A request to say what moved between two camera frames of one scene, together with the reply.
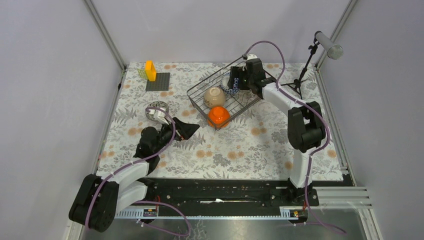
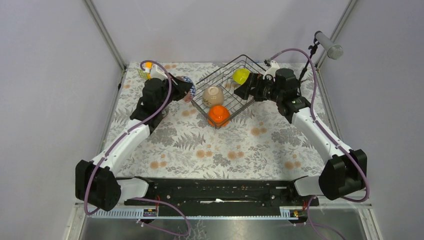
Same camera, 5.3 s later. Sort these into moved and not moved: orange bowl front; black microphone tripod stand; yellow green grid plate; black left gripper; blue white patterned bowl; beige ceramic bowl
Moved: black left gripper; blue white patterned bowl
Not moved: yellow green grid plate; black microphone tripod stand; orange bowl front; beige ceramic bowl
